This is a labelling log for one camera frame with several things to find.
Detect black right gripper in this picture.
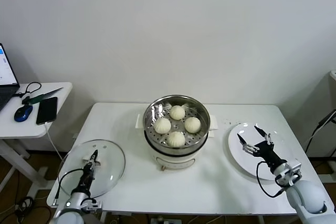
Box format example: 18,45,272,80
237,126,286,168

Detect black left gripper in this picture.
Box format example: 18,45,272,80
78,150,98,195

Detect round glass pot lid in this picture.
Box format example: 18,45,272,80
58,139,126,198

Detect white steamed baozi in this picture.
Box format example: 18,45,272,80
153,118,172,135
169,104,186,121
166,131,186,148
184,116,202,134

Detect stainless steel steamer basket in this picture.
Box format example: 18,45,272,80
135,94,218,156

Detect white round plate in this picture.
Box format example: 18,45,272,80
227,122,295,181

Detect black smartphone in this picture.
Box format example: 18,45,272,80
36,96,58,125

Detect white side table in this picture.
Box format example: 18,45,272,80
0,81,73,198

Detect white electric cooker base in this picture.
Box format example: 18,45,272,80
143,126,216,172

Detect blue computer mouse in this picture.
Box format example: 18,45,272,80
14,104,34,123

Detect white floor power strip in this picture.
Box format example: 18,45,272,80
150,216,182,224

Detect black laptop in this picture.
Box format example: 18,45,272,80
0,42,21,112

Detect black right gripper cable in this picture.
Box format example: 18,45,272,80
256,161,286,198

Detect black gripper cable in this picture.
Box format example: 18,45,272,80
256,161,286,198
54,169,85,206

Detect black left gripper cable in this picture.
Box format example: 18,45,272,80
54,169,85,206

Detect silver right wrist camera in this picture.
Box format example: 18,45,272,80
274,158,302,187

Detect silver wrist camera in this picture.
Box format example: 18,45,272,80
274,158,302,187
82,197,102,210

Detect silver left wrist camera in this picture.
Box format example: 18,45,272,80
82,197,102,210

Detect white charging cable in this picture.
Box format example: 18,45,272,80
44,121,65,163

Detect black cable with plug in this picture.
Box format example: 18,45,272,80
304,109,336,154

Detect black floor cable bundle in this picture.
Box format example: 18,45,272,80
14,195,53,224

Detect green handled knife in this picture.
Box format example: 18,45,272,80
22,87,65,105

